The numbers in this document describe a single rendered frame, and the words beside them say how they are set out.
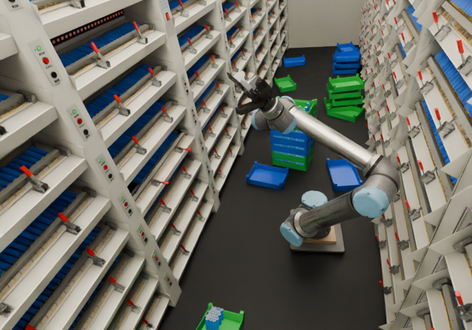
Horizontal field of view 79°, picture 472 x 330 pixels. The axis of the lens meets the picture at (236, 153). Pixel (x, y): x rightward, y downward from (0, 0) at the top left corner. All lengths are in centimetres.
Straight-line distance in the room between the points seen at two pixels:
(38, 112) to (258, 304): 141
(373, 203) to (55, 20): 121
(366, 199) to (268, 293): 89
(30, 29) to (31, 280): 71
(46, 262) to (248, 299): 110
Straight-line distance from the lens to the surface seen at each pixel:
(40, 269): 110
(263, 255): 193
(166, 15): 152
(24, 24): 99
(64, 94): 103
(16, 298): 109
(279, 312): 177
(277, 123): 122
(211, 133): 203
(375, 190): 119
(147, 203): 140
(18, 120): 98
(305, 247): 189
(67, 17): 108
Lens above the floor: 163
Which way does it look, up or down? 37 degrees down
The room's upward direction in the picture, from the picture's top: 10 degrees counter-clockwise
